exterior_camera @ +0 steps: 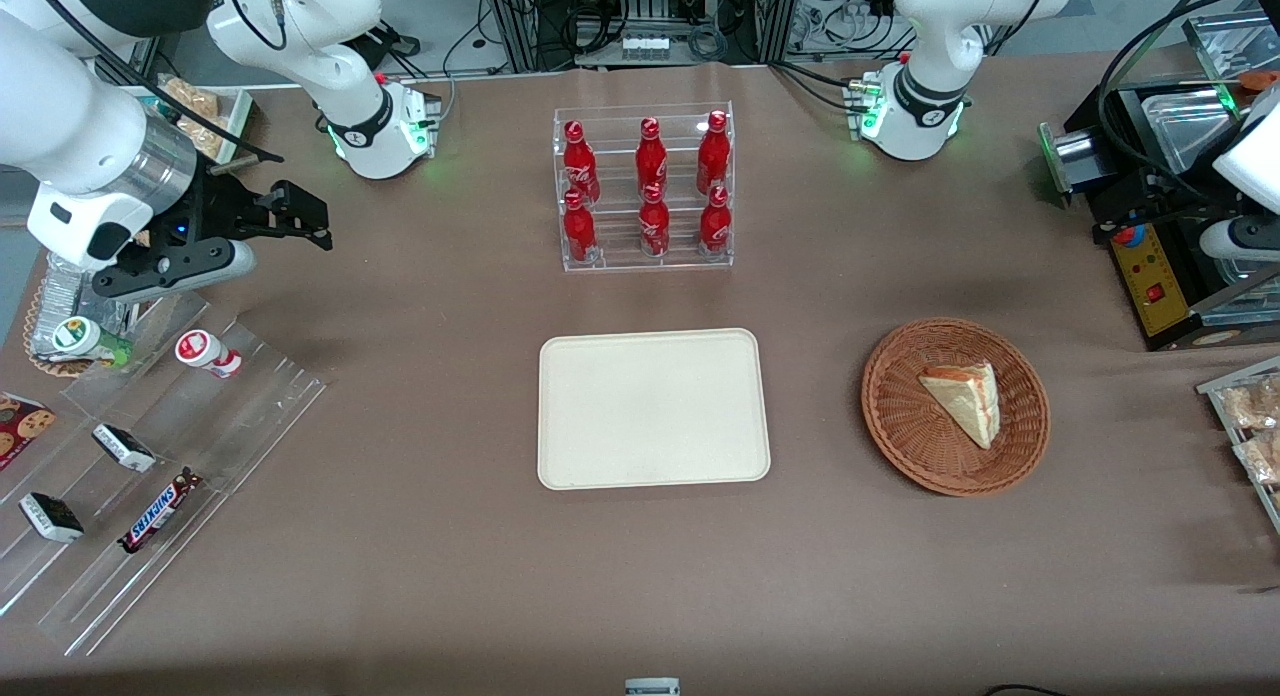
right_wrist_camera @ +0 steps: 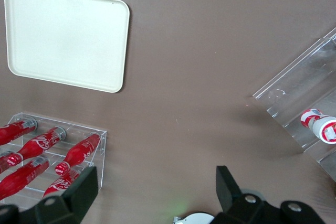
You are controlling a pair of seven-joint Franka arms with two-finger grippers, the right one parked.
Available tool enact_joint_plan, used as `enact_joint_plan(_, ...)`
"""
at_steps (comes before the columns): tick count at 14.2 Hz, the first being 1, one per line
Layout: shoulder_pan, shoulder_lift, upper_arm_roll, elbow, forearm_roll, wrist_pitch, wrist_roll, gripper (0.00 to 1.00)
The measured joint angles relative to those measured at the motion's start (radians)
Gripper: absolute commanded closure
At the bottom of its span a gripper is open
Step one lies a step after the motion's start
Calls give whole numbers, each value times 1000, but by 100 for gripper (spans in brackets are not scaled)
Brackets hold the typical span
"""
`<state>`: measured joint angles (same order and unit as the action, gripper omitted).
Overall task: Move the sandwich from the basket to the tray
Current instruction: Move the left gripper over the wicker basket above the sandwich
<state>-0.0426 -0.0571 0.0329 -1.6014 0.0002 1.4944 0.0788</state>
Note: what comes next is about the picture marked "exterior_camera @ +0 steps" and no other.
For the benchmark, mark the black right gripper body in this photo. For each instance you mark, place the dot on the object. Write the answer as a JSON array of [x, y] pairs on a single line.
[[218, 213]]

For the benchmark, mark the triangular sandwich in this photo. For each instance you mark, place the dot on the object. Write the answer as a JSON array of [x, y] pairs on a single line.
[[965, 401]]

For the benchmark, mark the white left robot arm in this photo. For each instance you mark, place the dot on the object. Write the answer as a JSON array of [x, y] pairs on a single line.
[[930, 36]]

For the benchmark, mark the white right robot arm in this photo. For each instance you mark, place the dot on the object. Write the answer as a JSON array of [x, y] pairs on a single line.
[[300, 36]]

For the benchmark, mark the metal tray with bread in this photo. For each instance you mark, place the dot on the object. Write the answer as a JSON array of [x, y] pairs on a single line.
[[237, 116]]

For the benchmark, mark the metal tray with pastries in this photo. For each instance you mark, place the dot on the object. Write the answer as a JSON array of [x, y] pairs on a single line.
[[1215, 388]]

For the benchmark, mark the brown wicker basket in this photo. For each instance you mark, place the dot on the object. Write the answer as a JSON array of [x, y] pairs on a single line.
[[900, 416]]

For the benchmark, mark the beige plastic tray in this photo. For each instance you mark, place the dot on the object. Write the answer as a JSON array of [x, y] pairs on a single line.
[[650, 406]]

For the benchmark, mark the black fryer appliance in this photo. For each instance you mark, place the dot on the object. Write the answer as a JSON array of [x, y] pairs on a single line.
[[1150, 286]]

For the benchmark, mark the packaged bread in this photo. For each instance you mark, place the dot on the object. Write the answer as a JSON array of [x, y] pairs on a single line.
[[195, 101]]

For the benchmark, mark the orange fried food piece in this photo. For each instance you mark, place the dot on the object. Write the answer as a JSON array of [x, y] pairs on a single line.
[[1258, 79]]

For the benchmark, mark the red white yogurt bottle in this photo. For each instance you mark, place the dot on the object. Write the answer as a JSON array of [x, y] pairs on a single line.
[[200, 349]]

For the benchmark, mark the clear plastic water bottle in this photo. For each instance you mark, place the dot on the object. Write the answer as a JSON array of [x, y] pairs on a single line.
[[70, 291]]

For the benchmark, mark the clear acrylic stepped shelf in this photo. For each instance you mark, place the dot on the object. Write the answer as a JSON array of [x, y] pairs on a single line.
[[250, 416]]

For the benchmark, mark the green white drink bottle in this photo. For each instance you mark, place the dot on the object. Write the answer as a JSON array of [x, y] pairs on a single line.
[[75, 334]]

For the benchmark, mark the wrapped pastry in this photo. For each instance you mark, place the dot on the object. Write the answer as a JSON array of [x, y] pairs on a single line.
[[1255, 406], [1262, 456]]

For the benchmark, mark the small wicker mat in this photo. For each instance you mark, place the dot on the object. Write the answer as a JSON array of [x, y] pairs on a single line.
[[45, 368]]

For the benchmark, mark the black white snack bar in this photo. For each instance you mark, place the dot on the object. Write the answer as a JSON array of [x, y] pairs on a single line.
[[125, 448], [52, 516]]

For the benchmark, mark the red cola bottle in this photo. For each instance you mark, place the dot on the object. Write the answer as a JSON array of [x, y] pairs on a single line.
[[578, 161], [713, 151], [714, 219], [651, 156], [654, 221], [578, 226]]

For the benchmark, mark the cookie package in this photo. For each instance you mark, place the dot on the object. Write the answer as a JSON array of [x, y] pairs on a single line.
[[20, 426]]

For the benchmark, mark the Snickers chocolate bar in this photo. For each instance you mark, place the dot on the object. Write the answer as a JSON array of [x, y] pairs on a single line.
[[155, 514]]

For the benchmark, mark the clear acrylic bottle rack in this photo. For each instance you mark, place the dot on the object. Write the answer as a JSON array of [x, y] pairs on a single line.
[[610, 259]]

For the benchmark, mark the black equipment rack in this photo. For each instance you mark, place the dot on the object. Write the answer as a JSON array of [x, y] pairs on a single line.
[[560, 16]]

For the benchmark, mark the white power strip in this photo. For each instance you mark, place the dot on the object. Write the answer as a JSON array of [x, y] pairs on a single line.
[[645, 46]]

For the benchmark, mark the white grey device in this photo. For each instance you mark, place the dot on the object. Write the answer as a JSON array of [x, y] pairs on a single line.
[[652, 688]]

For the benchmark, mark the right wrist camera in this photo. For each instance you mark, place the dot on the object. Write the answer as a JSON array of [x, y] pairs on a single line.
[[170, 266]]

